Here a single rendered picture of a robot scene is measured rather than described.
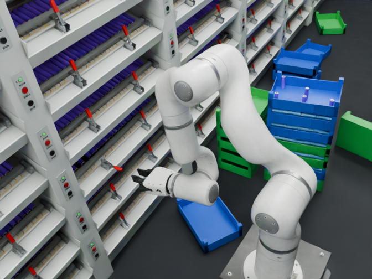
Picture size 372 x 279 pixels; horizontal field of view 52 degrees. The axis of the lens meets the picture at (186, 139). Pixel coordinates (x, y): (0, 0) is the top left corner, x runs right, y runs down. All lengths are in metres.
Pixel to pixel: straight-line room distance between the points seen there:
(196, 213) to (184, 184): 0.72
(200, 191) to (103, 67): 0.55
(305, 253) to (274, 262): 0.24
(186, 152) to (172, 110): 0.15
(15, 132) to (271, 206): 0.73
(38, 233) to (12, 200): 0.19
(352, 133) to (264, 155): 1.33
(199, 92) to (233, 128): 0.14
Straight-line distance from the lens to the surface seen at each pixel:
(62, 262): 1.56
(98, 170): 1.53
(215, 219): 1.94
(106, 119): 1.45
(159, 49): 1.65
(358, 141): 2.29
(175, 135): 1.11
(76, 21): 1.27
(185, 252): 1.84
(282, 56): 3.01
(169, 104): 1.07
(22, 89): 1.14
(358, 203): 2.10
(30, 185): 1.30
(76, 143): 1.38
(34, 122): 1.19
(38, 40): 1.20
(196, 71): 0.90
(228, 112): 0.97
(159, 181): 1.32
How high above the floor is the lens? 1.54
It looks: 40 degrees down
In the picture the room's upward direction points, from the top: 7 degrees counter-clockwise
